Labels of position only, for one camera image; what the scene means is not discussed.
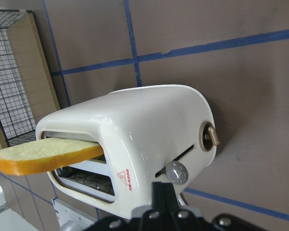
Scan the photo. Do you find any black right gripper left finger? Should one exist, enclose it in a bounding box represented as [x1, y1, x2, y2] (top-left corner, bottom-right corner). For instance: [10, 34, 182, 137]
[152, 182, 166, 217]

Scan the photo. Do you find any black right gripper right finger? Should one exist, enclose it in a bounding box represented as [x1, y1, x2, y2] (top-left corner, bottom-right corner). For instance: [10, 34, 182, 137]
[161, 183, 179, 217]

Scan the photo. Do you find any cream white toaster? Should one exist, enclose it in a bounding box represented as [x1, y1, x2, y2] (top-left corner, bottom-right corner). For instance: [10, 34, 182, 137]
[36, 85, 218, 219]

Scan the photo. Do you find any yellow toast slice in toaster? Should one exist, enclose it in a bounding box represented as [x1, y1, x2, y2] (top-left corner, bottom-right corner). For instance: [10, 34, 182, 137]
[0, 138, 104, 176]

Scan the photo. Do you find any white toaster power cord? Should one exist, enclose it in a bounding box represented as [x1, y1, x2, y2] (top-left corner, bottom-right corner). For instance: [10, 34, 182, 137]
[176, 191, 191, 210]

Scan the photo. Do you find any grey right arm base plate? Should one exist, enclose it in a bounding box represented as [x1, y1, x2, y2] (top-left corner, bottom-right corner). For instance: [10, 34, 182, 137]
[53, 198, 97, 231]

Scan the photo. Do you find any black wire rack shelf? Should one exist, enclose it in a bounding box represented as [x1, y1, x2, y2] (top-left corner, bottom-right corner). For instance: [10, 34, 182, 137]
[0, 8, 62, 151]

